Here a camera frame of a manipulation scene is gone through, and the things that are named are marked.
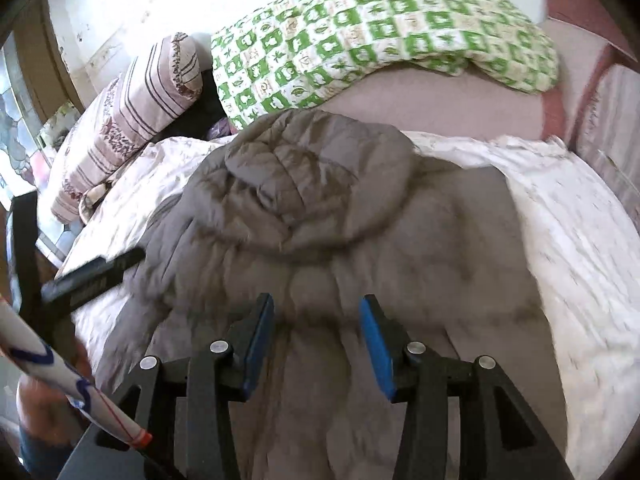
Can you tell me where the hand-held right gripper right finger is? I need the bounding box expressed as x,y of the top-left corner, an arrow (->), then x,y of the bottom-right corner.
360,294 -> 576,480

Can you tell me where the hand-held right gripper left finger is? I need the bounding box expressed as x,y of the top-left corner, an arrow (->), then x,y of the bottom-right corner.
57,292 -> 276,480

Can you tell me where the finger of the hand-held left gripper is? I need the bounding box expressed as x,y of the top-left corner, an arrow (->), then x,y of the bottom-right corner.
40,247 -> 147,306

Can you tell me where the grey puffer jacket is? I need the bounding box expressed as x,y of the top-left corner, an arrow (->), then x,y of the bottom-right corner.
92,107 -> 571,480

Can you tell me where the person's left hand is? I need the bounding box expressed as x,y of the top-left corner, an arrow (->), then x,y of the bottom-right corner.
16,371 -> 77,435

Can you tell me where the cream floral cloth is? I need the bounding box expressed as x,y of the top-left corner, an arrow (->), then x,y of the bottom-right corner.
77,180 -> 113,223

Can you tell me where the striped floral pillow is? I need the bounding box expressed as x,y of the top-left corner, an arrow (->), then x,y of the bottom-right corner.
50,32 -> 203,226

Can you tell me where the white leaf-print quilt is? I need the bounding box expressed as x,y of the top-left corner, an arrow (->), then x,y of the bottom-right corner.
55,130 -> 640,480

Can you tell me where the pink bed sheet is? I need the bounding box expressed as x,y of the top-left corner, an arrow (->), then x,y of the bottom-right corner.
305,67 -> 551,141

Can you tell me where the green checkered pillow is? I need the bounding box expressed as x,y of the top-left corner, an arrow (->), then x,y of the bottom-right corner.
210,0 -> 561,131

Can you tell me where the striped chair cushion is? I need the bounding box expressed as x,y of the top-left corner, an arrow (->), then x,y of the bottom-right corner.
575,62 -> 640,221

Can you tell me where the brown wooden door frame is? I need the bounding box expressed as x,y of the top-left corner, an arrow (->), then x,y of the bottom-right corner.
15,0 -> 86,121

